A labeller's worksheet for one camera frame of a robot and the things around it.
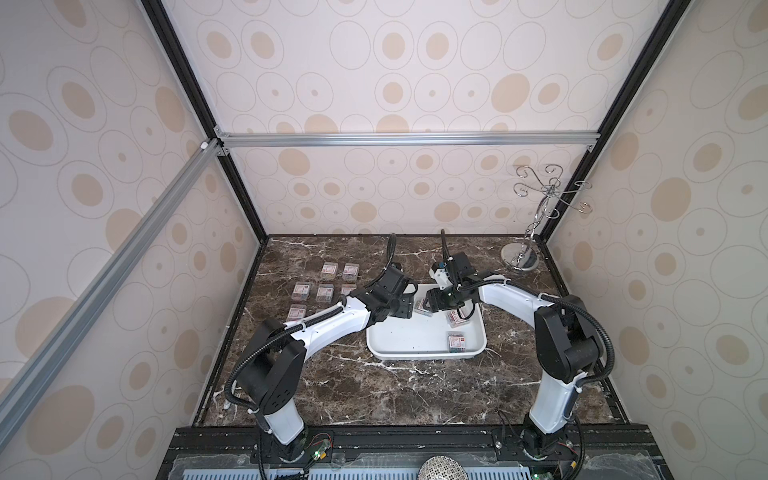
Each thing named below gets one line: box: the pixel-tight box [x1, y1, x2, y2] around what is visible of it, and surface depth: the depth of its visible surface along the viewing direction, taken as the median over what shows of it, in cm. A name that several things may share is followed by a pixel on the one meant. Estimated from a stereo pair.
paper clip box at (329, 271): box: [320, 262, 339, 281], surface depth 108 cm
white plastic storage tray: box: [366, 303, 487, 360], surface depth 93 cm
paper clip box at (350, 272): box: [342, 262, 360, 283], surface depth 108 cm
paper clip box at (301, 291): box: [291, 282, 313, 301], surface depth 102 cm
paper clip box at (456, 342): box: [447, 331, 466, 353], surface depth 90 cm
